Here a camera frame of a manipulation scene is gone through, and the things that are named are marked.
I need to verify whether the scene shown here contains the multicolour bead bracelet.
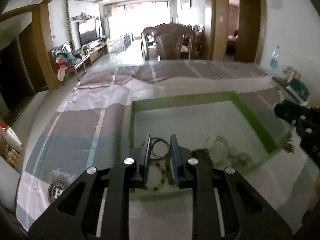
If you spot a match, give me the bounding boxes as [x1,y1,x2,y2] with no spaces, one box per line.
[146,160,177,192]

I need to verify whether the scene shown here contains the brown bead bracelet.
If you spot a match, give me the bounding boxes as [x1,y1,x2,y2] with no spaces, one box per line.
[226,147,253,169]

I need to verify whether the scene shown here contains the black sunglasses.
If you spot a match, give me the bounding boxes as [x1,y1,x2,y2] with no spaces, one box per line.
[192,148,213,168]

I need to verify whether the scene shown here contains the green white packet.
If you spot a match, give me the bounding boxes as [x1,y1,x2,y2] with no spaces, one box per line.
[286,78,310,106]

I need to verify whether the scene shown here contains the gold brooch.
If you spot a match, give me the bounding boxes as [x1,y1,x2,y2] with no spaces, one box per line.
[280,133,294,154]

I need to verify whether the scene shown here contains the green cardboard box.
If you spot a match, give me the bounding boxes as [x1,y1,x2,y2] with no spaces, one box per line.
[128,91,281,196]

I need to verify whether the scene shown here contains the plaid tablecloth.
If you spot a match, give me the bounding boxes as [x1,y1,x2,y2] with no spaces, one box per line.
[16,60,318,232]

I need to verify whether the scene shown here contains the clear water bottle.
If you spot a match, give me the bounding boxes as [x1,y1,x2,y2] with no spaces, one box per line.
[268,46,280,73]

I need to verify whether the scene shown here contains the dark wooden chair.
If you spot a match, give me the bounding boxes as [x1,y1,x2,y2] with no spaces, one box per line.
[141,23,196,61]

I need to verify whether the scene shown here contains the wooden bench with clothes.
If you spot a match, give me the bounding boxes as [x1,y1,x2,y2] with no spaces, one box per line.
[51,43,89,82]

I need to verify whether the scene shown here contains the flat screen television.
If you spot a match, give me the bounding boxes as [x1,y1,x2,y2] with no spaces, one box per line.
[78,19,100,46]

